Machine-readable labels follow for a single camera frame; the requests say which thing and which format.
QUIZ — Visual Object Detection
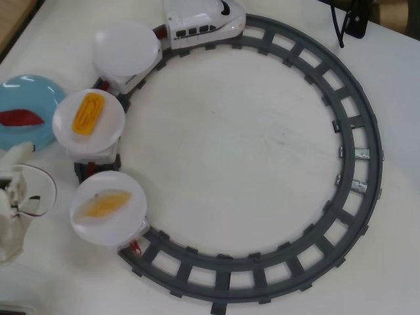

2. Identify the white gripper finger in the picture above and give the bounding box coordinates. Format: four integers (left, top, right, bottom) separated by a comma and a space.
0, 142, 35, 171
6, 167, 32, 211

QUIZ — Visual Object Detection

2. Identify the black clamp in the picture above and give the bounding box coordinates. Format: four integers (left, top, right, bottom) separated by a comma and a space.
341, 0, 368, 39

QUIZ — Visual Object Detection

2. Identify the white round plate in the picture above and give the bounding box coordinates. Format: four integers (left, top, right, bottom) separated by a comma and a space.
70, 171, 148, 247
91, 20, 161, 78
52, 88, 126, 155

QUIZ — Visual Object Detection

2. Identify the white flat train wagon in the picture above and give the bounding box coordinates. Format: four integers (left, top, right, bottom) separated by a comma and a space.
93, 28, 171, 96
65, 140, 121, 165
114, 218, 152, 255

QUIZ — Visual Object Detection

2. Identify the white Shinkansen toy locomotive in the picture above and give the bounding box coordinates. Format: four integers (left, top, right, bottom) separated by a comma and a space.
162, 0, 246, 51

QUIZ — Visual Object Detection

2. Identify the thin black cable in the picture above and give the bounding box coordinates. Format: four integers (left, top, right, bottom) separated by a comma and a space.
331, 0, 348, 49

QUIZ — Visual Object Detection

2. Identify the yellow egg sushi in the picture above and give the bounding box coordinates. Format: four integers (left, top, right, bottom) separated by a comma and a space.
72, 92, 106, 137

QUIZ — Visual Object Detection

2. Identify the red tuna sushi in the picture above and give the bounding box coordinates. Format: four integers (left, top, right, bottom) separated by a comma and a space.
0, 110, 44, 128

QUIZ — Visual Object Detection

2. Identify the blue ceramic dish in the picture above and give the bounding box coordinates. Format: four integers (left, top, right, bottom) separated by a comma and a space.
0, 74, 66, 151

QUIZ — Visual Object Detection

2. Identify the pale orange sushi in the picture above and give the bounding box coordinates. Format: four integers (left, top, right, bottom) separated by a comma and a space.
77, 190, 133, 220

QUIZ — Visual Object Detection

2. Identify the grey circular toy rail track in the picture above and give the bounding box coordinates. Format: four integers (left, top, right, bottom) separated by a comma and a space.
73, 12, 384, 315

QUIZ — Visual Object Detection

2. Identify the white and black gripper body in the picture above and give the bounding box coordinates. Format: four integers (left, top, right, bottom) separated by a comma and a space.
0, 190, 32, 263

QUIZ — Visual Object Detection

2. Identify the brown cardboard box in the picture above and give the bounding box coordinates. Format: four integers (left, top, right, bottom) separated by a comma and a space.
369, 0, 420, 33

